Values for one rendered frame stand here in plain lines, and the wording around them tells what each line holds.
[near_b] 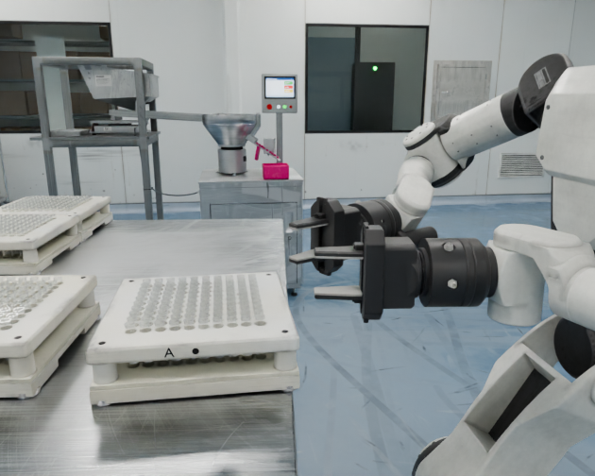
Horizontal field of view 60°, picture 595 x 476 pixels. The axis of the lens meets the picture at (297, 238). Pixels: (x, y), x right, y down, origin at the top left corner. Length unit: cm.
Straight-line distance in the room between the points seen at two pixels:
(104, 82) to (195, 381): 346
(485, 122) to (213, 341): 71
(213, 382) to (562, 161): 59
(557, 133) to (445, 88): 549
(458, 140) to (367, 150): 502
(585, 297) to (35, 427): 60
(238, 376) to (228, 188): 253
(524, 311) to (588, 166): 24
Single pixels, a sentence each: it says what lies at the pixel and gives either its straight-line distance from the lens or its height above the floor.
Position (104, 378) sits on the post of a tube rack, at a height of 92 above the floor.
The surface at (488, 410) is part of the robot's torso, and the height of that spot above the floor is 72.
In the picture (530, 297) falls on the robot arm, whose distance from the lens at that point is 70.
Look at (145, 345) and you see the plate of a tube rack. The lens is 63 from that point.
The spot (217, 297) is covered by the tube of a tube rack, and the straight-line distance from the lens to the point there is 73.
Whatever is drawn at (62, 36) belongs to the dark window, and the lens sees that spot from 617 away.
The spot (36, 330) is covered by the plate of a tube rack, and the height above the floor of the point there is 96.
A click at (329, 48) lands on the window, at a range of 603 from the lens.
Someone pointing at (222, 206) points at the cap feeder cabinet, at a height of 61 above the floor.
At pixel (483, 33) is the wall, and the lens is 660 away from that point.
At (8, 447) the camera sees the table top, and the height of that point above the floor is 89.
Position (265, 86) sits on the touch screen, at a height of 131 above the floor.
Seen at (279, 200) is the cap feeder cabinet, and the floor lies 63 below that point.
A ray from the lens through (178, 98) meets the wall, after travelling 593.
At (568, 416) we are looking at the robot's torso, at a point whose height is 78.
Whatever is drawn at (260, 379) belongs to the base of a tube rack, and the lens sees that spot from 65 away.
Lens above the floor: 123
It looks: 15 degrees down
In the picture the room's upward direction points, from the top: straight up
